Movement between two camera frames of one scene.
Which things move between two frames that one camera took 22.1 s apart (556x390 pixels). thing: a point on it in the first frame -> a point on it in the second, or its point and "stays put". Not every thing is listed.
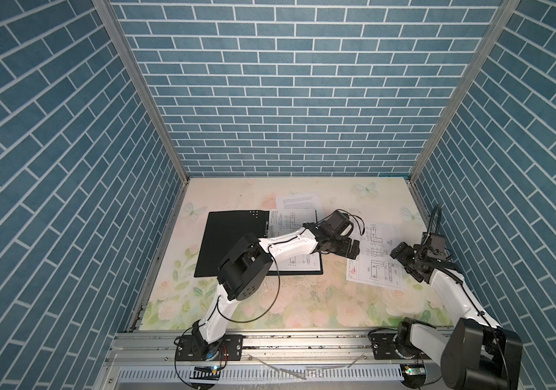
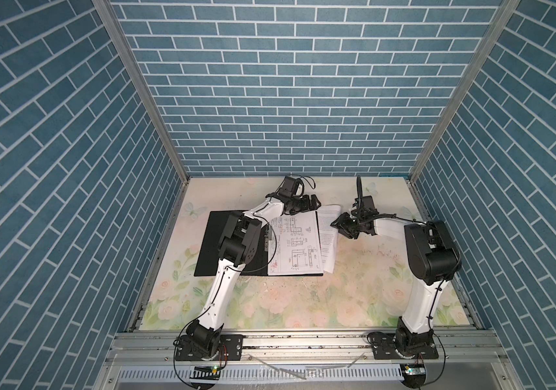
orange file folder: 224,230 stays put
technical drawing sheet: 375,265 -> 294,245
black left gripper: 345,249 -> 304,203
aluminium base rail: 147,360 stays put
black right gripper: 401,251 -> 341,226
